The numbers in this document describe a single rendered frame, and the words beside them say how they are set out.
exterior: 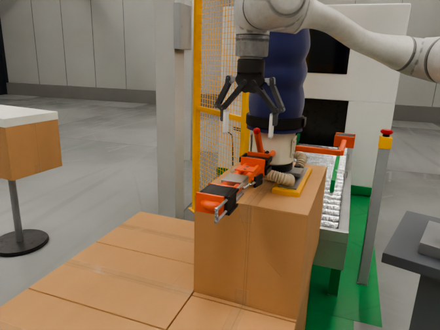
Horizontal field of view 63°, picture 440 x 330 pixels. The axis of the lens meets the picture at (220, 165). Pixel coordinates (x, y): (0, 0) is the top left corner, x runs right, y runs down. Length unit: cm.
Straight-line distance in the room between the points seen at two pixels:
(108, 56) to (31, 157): 989
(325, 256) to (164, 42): 179
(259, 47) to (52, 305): 113
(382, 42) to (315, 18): 31
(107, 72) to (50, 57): 214
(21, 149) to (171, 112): 103
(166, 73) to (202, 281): 171
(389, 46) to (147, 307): 116
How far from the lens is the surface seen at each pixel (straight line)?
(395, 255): 149
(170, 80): 273
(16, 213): 311
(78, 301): 151
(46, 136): 278
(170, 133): 278
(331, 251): 196
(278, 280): 133
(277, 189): 134
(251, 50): 99
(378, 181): 240
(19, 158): 268
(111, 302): 147
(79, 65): 1305
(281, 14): 82
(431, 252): 154
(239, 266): 134
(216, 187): 93
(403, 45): 119
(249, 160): 120
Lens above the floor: 141
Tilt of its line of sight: 16 degrees down
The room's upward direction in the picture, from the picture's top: 2 degrees clockwise
